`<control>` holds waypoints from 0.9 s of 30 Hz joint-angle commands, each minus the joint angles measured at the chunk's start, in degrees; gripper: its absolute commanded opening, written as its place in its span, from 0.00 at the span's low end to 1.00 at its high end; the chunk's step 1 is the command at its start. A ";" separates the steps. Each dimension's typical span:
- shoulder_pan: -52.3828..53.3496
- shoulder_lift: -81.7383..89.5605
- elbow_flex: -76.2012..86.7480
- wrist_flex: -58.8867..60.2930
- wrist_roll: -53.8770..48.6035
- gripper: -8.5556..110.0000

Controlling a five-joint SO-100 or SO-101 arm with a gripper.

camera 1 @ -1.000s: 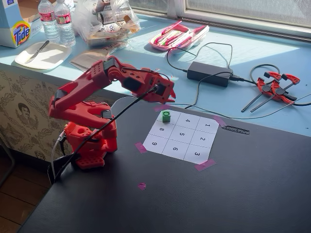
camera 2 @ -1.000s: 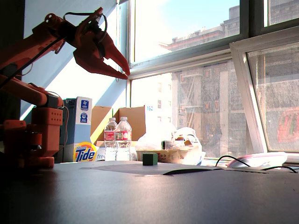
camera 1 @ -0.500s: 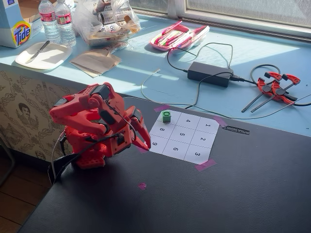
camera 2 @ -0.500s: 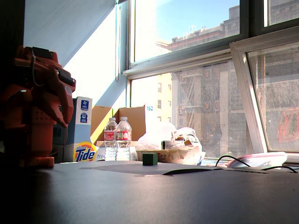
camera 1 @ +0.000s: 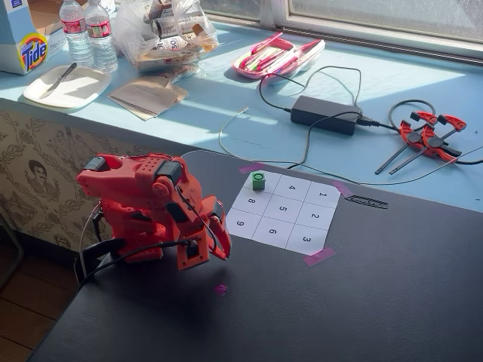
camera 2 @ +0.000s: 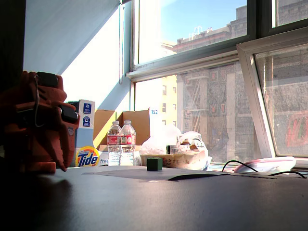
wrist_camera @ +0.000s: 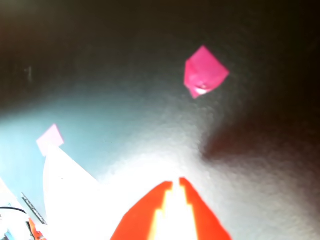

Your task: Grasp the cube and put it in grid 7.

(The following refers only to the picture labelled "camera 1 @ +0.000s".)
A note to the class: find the black power adapter brick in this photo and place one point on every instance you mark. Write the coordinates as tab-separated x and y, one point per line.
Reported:
324	115

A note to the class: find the pink open pen case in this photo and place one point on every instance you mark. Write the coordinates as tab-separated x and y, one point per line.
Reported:
277	56

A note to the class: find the clear plastic water bottle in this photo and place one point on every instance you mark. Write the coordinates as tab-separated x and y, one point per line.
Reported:
77	37
102	41

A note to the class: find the green cube with round recess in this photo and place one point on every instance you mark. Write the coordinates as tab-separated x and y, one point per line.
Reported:
258	183

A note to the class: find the pink tape strip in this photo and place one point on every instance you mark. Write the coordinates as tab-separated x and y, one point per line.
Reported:
342	188
252	168
319	257

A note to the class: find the window frame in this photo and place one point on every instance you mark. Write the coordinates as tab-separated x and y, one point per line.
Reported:
377	34

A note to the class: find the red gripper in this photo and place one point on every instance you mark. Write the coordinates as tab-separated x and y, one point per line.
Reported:
218	225

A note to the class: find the red wrist camera mount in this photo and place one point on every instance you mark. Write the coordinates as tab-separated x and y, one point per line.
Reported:
192	260

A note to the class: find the Tide detergent box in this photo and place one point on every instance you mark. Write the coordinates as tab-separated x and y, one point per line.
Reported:
34	53

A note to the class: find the black table clamp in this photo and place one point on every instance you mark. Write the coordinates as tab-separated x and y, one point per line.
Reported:
94	260

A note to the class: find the white numbered grid paper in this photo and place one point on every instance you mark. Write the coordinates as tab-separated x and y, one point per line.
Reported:
271	211

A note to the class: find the clear plastic bag with packets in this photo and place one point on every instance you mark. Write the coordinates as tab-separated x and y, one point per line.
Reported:
166	34

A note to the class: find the white square plate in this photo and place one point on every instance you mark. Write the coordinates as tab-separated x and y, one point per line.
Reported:
75	86

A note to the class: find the brown paper napkin stack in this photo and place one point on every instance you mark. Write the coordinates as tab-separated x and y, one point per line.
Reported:
147	96

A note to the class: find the orange and black bar clamp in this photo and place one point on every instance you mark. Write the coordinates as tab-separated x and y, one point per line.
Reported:
454	124
405	132

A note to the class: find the red robot arm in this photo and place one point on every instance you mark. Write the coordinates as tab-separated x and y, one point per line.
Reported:
132	177

